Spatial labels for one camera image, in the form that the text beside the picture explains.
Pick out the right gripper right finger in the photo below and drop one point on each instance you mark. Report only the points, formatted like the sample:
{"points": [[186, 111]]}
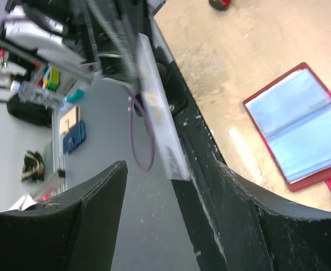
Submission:
{"points": [[234, 224]]}

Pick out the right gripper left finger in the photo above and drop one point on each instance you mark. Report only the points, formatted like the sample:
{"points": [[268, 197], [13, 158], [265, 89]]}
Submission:
{"points": [[75, 230]]}

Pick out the red leather card holder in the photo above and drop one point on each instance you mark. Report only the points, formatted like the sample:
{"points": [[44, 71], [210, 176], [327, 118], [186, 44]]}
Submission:
{"points": [[292, 114]]}

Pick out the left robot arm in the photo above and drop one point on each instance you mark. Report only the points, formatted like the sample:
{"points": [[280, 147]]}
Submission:
{"points": [[24, 33]]}

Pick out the black bag on floor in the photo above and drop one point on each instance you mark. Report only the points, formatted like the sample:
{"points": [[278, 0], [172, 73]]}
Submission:
{"points": [[33, 169]]}

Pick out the blue pouch on floor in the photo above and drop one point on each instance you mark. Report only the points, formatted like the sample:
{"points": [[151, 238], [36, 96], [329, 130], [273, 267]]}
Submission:
{"points": [[74, 138]]}

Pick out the clear water bottle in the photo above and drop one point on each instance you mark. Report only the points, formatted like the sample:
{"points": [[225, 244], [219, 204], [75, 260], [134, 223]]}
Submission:
{"points": [[28, 92]]}

